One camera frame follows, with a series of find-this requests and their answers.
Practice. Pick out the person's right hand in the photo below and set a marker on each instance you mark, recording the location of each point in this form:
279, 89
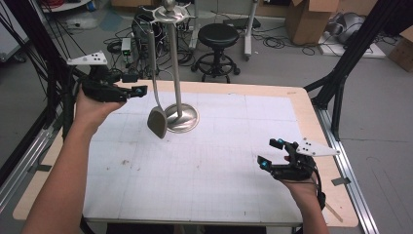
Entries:
303, 191

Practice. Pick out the white flat floor board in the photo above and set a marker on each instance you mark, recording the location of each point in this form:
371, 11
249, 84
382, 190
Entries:
373, 52

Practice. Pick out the large open cardboard box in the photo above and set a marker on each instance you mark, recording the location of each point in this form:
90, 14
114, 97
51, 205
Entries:
308, 26

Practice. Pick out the grey vacuum cleaner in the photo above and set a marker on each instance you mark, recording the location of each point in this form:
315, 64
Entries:
349, 26

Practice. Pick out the small cardboard box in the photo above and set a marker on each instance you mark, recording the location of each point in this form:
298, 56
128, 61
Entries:
402, 48

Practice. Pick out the silver metal utensil stand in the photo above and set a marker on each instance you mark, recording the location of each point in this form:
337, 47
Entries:
175, 65

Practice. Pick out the grey power supply box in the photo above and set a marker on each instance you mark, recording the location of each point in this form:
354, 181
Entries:
126, 48

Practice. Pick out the aluminium rail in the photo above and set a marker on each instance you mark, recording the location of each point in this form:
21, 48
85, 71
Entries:
350, 169
19, 162

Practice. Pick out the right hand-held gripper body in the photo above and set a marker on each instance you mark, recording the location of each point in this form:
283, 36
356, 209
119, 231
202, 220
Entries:
297, 169

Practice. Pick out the metal spatula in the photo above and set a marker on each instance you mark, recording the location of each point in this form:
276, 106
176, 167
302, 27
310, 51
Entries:
158, 122

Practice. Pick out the black computer case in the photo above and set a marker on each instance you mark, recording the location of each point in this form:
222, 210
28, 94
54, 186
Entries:
142, 29

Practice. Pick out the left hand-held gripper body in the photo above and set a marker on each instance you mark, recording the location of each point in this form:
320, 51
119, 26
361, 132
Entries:
100, 89

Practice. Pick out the black flat device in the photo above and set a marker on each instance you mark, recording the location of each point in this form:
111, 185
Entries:
242, 22

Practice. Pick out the black round stool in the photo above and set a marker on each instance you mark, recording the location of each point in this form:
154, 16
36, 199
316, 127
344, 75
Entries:
218, 34

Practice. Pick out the person's left hand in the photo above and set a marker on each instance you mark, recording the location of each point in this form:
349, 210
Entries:
91, 112

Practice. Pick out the white grid mat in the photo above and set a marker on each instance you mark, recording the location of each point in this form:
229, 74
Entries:
195, 169

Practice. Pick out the black metal frame strut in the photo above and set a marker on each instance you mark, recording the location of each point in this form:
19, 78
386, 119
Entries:
48, 65
354, 48

